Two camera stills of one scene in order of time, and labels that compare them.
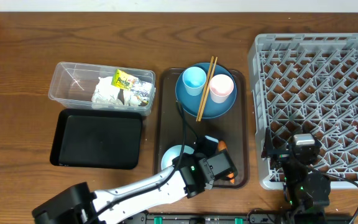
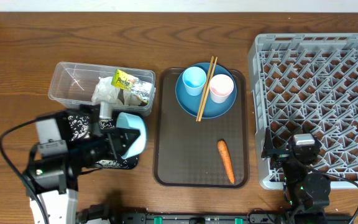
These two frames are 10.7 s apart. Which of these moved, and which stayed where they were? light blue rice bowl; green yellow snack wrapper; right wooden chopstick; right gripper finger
Moved: light blue rice bowl
Stayed: right wooden chopstick; green yellow snack wrapper; right gripper finger
